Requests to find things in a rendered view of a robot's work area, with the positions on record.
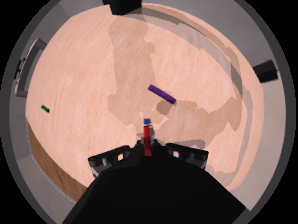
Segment purple rod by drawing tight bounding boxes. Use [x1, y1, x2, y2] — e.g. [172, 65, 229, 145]
[148, 84, 176, 104]

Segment dark red rod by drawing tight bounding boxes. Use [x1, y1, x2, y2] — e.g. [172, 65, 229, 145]
[144, 126, 150, 156]

